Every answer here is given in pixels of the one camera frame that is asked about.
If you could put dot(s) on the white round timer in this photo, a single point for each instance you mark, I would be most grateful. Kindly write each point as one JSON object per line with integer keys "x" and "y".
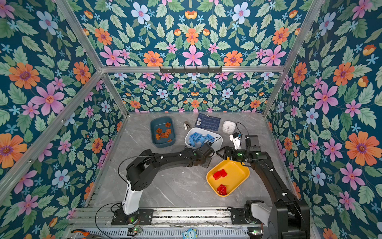
{"x": 229, "y": 127}

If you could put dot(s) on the black wall hook rail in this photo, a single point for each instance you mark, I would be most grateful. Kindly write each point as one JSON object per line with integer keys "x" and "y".
{"x": 186, "y": 70}

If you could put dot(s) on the orange handled pliers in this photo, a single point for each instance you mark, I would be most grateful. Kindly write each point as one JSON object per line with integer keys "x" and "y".
{"x": 82, "y": 233}

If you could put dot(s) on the light blue toy figure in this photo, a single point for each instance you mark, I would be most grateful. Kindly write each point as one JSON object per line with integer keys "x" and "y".
{"x": 190, "y": 234}

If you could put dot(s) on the dark blue printed card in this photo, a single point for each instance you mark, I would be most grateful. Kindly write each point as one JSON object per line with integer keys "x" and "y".
{"x": 208, "y": 122}

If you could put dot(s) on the white rectangular bin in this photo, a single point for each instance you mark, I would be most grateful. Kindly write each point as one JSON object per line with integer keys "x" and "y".
{"x": 216, "y": 145}

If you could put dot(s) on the teal rectangular bin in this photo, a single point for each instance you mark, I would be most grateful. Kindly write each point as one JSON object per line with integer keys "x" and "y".
{"x": 160, "y": 123}

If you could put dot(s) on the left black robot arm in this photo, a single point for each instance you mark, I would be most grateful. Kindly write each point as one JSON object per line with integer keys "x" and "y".
{"x": 141, "y": 172}

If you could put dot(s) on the red lego brick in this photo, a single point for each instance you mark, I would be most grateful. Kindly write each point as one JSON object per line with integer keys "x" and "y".
{"x": 223, "y": 192}
{"x": 217, "y": 175}
{"x": 220, "y": 188}
{"x": 223, "y": 173}

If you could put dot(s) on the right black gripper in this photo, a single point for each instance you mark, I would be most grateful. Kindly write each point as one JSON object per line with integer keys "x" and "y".
{"x": 227, "y": 150}

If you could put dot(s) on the yellow square tray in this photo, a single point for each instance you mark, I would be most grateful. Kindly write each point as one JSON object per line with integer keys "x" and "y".
{"x": 236, "y": 175}

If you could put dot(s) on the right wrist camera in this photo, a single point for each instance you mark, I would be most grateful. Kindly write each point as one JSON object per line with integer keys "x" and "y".
{"x": 236, "y": 139}

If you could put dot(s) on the small beige metal clip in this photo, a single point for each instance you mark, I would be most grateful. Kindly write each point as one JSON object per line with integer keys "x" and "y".
{"x": 187, "y": 125}

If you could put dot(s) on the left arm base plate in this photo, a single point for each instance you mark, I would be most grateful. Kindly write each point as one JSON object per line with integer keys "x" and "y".
{"x": 141, "y": 217}

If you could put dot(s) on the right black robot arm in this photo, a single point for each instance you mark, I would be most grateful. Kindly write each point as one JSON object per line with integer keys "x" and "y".
{"x": 287, "y": 217}

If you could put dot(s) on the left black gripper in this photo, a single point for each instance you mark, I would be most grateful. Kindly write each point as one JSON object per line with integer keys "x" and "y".
{"x": 207, "y": 164}

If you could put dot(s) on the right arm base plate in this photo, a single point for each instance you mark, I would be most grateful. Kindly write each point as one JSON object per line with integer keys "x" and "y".
{"x": 240, "y": 216}

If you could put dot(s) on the light blue lego brick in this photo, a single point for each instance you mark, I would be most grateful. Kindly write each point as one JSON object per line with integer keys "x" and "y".
{"x": 210, "y": 138}
{"x": 192, "y": 143}
{"x": 202, "y": 139}
{"x": 194, "y": 135}
{"x": 197, "y": 139}

